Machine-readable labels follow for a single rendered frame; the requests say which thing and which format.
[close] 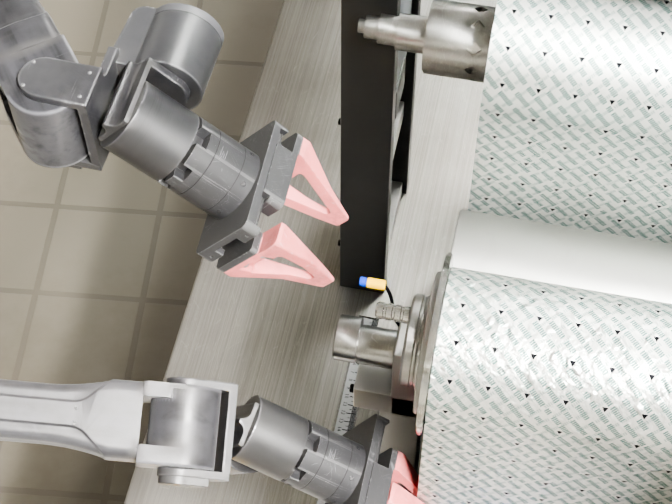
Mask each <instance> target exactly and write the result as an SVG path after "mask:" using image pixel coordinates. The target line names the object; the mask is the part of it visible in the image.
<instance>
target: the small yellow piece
mask: <svg viewBox="0 0 672 504"><path fill-rule="evenodd" d="M359 285H360V286H362V287H367V288H371V289H377V290H383V291H384V290H386V292H387V294H388V296H389V300H390V303H393V304H394V299H393V296H392V293H391V291H390V289H389V288H388V286H387V285H386V280H382V279H377V278H371V277H368V278H367V277H362V276H361V277H360V281H359Z"/></svg>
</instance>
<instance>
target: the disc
mask: <svg viewBox="0 0 672 504"><path fill-rule="evenodd" d="M453 260H454V255H453V254H452V253H450V252H448V254H446V257H445V260H444V264H443V268H442V272H441V277H440V281H439V286H438V291H437V296H436V301H435V306H434V311H433V317H432V322H431V328H430V333H429V339H428V345H427V351H426V357H425V363H424V369H423V375H422V382H421V389H420V395H419V403H418V411H417V419H416V434H417V436H421V435H423V433H424V425H425V411H426V401H427V394H428V386H429V380H430V373H431V367H432V360H433V354H434V348H435V343H436V337H437V331H438V326H439V320H440V315H441V310H442V304H443V299H444V295H445V290H446V285H447V281H448V277H449V274H450V271H451V268H452V267H453Z"/></svg>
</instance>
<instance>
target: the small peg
mask: <svg viewBox="0 0 672 504"><path fill-rule="evenodd" d="M410 308H411V307H410V306H402V305H398V304H397V305H394V304H393V303H385V302H381V301H379V302H377V304H376V309H375V317H376V319H385V320H388V321H391V320H393V321H394V322H402V323H405V324H407V323H408V318H409V313H410Z"/></svg>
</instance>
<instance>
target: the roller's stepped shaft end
mask: <svg viewBox="0 0 672 504"><path fill-rule="evenodd" d="M427 21H428V16H421V15H414V14H407V13H400V15H399V16H395V15H388V14H381V16H380V17H379V16H372V15H367V16H366V19H361V18H360V19H359V22H358V29H357V32H358V33H363V37H364V38H367V39H374V40H377V44H384V45H391V46H394V49H395V50H398V51H405V52H412V53H418V54H423V46H424V39H425V32H426V26H427Z"/></svg>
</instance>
